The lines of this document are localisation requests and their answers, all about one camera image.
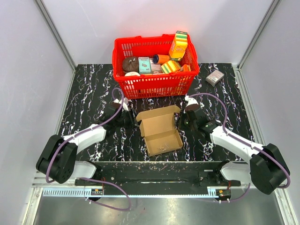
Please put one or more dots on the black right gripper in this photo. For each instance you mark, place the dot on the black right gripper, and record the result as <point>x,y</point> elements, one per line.
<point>179,122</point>

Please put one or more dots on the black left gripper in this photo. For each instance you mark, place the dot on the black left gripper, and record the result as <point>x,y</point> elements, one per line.
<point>132,116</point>

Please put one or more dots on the brown cardboard box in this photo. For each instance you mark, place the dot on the brown cardboard box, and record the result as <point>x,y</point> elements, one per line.
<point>158,128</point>

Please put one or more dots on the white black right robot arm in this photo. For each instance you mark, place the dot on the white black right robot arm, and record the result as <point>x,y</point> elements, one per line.
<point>263,166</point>

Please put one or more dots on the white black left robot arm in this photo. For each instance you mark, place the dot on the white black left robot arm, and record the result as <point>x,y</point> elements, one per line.
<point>58,158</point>

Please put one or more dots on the teal small carton box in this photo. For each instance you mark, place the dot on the teal small carton box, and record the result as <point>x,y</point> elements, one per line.
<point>144,65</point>

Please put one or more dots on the pink small food box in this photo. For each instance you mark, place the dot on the pink small food box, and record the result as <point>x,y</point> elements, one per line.
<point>155,68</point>

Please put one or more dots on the tall orange sponge box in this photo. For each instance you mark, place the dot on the tall orange sponge box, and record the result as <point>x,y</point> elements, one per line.
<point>178,46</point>

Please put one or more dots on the red plastic shopping basket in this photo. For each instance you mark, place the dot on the red plastic shopping basket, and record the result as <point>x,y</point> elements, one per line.
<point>152,85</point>

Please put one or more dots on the white round lid container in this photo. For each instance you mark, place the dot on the white round lid container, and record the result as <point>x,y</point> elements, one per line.
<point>132,74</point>

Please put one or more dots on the brown round chocolate cake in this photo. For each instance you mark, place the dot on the brown round chocolate cake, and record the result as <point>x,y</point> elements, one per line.
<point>130,64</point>

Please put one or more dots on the orange snack packet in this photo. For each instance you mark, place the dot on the orange snack packet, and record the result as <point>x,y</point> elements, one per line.
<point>185,68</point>

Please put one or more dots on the yellow green sponge pack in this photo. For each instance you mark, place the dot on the yellow green sponge pack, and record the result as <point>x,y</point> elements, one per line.
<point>170,67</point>

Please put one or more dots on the white wrapped tissue pack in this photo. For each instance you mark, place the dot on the white wrapped tissue pack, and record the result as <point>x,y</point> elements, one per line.
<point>214,77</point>

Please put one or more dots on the orange cylindrical can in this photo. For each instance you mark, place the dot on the orange cylindrical can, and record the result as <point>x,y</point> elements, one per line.
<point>160,59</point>

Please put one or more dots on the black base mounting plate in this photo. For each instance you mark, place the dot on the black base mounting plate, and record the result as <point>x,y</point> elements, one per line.
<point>202,174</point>

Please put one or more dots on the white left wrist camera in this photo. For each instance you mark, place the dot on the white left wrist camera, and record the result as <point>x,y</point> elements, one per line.
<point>124,103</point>

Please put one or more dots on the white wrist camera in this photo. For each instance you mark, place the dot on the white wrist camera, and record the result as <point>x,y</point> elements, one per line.
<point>124,103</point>
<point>192,104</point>

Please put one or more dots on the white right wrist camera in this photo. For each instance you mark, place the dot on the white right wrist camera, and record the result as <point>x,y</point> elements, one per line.
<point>192,104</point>

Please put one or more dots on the aluminium frame rail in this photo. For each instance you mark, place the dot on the aluminium frame rail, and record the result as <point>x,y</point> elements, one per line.
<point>83,188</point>

